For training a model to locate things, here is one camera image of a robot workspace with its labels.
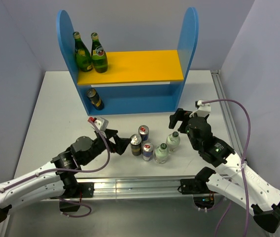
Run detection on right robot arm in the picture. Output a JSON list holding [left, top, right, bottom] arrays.
[[169, 108, 280, 233]]

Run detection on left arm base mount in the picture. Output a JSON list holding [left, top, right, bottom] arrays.
[[51, 182, 94, 218]]

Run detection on aluminium rail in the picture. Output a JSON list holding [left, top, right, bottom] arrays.
[[5, 174, 232, 203], [210, 70, 243, 155]]

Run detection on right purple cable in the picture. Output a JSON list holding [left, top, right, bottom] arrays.
[[204, 98, 251, 237]]

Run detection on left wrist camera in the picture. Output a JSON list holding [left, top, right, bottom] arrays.
[[88, 117, 108, 132]]

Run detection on aluminium front rail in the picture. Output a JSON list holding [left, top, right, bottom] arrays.
[[5, 174, 232, 203]]

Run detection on red bull can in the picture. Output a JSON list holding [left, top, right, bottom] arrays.
[[142, 142, 154, 161], [138, 125, 149, 142]]

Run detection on purple cable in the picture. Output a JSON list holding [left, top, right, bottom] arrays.
[[0, 120, 111, 202], [204, 98, 251, 237]]

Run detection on green bottle yellow label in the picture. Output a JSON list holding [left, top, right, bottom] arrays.
[[73, 32, 93, 72]]

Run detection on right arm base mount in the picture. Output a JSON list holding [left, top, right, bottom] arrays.
[[177, 178, 215, 209]]

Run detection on rear clear glass bottle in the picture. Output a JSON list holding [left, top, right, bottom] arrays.
[[166, 131, 180, 152]]

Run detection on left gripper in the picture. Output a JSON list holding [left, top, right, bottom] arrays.
[[82, 128, 131, 165]]

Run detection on blue and yellow shelf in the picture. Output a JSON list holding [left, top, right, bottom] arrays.
[[56, 7, 199, 116]]

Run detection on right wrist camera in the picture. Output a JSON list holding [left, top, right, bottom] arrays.
[[189, 100, 211, 118]]

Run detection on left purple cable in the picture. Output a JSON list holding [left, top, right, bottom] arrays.
[[0, 120, 111, 202]]

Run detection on aluminium right rail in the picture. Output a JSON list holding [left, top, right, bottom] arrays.
[[210, 70, 243, 155]]

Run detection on front clear glass bottle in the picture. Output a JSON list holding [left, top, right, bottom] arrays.
[[154, 143, 169, 164]]

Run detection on green bottle red label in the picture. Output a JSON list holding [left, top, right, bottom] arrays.
[[91, 32, 108, 73]]

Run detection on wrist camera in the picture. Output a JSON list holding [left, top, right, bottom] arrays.
[[88, 117, 108, 132], [189, 100, 211, 118]]

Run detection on black gold can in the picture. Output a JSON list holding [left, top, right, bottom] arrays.
[[130, 134, 142, 156], [86, 87, 105, 111]]

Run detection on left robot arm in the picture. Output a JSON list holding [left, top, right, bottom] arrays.
[[0, 129, 131, 223]]

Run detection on clear glass bottle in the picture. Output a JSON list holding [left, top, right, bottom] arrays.
[[166, 131, 180, 152], [154, 143, 169, 164]]

